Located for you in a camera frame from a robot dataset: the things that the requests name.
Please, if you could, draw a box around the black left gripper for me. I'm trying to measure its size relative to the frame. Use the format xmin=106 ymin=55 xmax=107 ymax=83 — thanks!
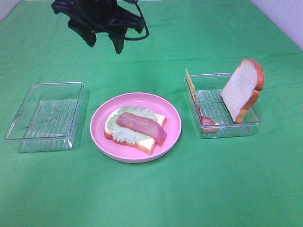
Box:
xmin=52 ymin=0 xmax=143 ymax=54

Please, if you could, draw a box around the bacon strip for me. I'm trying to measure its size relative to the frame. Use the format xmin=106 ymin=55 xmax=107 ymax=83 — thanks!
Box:
xmin=116 ymin=112 xmax=167 ymax=146
xmin=192 ymin=93 xmax=218 ymax=133

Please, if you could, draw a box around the yellow cheese slice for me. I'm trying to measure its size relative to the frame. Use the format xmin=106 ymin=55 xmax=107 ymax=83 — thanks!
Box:
xmin=186 ymin=68 xmax=196 ymax=97

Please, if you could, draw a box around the green lettuce leaf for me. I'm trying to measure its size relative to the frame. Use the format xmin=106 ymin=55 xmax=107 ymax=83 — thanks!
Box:
xmin=105 ymin=106 xmax=158 ymax=144

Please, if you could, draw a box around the bread slice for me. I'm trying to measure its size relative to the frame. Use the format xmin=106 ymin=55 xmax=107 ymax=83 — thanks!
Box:
xmin=221 ymin=59 xmax=265 ymax=123
xmin=104 ymin=113 xmax=168 ymax=156

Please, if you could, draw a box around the left clear plastic container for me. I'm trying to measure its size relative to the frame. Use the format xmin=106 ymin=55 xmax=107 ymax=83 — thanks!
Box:
xmin=5 ymin=82 xmax=84 ymax=153

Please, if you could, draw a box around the clear plastic container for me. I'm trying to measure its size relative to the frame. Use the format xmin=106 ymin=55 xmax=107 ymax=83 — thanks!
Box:
xmin=5 ymin=82 xmax=84 ymax=153
xmin=185 ymin=73 xmax=260 ymax=139

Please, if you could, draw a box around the pink round plate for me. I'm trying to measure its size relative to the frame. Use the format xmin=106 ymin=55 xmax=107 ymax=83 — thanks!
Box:
xmin=90 ymin=92 xmax=182 ymax=163

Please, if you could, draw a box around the right clear plastic container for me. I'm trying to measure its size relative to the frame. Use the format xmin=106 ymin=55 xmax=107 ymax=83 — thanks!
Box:
xmin=185 ymin=73 xmax=260 ymax=139

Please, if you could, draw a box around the green tablecloth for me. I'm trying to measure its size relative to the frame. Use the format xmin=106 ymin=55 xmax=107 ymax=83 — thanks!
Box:
xmin=0 ymin=0 xmax=303 ymax=227

